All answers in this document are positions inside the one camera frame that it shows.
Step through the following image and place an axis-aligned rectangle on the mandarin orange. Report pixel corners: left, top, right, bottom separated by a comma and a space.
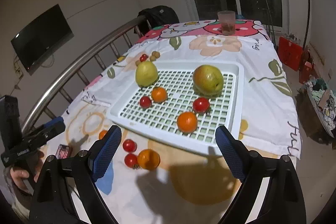
137, 149, 161, 170
98, 130, 107, 140
177, 112, 198, 134

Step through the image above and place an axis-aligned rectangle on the red cherry tomato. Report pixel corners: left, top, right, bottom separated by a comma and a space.
139, 96, 152, 109
124, 153, 139, 169
122, 139, 137, 153

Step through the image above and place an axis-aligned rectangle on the person's left hand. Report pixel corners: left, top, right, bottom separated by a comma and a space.
10, 150, 45, 194

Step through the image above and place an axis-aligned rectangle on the metal bed railing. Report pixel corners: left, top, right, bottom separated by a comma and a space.
21, 15, 151, 135

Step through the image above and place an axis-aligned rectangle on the pink smartphone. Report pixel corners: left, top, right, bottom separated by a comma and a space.
55, 144, 72, 159

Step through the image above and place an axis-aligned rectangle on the cherry tomato in tray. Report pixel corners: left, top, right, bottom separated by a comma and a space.
193, 97, 210, 113

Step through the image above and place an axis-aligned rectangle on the white plastic grid tray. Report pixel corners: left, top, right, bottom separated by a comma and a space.
106, 60, 244, 156

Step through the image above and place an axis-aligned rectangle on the green-red mango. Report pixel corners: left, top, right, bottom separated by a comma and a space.
193, 65, 224, 96

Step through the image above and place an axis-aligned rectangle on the small mandarin in tray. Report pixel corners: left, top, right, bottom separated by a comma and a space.
151, 86, 168, 103

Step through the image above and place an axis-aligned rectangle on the yellow-green pear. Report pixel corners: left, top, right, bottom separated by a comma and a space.
135, 61, 158, 87

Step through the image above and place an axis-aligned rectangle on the cherry tomato near longans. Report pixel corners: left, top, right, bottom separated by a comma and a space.
139, 54, 149, 62

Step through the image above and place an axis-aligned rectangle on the pile of clothes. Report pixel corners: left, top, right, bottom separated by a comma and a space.
305, 76, 335, 138

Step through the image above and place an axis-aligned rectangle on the red box on floor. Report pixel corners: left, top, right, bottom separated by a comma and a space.
277, 36, 314, 84

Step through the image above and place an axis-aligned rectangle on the translucent plastic cup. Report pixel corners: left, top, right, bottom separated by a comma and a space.
218, 11, 236, 35

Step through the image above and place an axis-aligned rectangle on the black bag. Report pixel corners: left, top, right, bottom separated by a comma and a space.
138, 5, 179, 35

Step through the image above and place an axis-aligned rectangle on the wall-mounted black television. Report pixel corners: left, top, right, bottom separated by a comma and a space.
11, 5, 74, 75

